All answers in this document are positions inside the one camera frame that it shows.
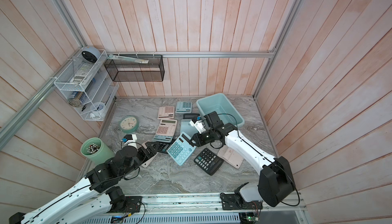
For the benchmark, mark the black mesh basket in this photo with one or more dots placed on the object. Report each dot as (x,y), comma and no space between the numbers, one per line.
(123,71)

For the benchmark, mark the upturned pink calculator right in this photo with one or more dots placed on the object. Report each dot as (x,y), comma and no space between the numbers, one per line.
(230,156)

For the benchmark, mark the mint green storage box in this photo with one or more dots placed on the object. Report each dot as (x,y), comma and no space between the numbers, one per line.
(221,104)

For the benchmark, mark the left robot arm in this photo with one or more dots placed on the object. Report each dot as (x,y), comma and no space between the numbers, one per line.
(97,192)

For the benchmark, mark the white wire shelf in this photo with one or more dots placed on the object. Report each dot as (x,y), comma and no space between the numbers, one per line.
(83,83)

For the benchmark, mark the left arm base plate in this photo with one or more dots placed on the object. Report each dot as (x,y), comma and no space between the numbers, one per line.
(128,204)

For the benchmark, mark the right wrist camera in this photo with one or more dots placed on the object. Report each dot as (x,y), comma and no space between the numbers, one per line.
(197,123)

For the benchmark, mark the ruler on basket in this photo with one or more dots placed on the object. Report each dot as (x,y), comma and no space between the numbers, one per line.
(128,59)

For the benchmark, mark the small teal calculator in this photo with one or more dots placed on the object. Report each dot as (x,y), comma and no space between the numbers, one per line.
(184,107)

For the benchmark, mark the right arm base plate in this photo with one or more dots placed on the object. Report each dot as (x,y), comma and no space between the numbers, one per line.
(235,202)

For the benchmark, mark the green round clock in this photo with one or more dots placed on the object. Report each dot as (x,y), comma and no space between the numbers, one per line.
(129,124)

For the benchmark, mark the small pink calculator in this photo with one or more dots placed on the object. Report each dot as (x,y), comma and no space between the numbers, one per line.
(166,112)

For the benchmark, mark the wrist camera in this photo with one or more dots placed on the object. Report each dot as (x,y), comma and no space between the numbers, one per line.
(129,139)
(197,123)

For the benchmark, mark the white mug on shelf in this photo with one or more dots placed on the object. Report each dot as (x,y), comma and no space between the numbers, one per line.
(97,110)

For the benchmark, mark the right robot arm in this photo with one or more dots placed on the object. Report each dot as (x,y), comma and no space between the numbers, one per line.
(276,181)

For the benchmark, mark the pink calculator on stack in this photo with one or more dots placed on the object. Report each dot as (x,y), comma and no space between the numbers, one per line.
(167,127)

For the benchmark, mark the small black calculator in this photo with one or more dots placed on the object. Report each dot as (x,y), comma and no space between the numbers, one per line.
(162,147)

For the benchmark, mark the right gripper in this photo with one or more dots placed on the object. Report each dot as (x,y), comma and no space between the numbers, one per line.
(199,142)

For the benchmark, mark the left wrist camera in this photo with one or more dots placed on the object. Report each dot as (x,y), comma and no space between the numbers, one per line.
(129,139)

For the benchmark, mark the green pen cup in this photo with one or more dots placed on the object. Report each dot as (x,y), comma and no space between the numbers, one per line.
(96,151)

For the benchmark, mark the blue calculator under pink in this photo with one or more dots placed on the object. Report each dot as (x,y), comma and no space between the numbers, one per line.
(163,138)

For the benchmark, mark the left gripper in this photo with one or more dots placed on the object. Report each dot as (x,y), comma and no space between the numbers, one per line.
(144,152)

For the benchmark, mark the grey round alarm clock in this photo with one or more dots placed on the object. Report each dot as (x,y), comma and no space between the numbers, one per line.
(91,54)

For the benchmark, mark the upturned light blue calculator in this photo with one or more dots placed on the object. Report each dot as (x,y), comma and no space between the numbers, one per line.
(185,127)

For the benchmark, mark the large black desk calculator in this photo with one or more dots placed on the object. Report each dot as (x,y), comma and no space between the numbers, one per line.
(190,115)

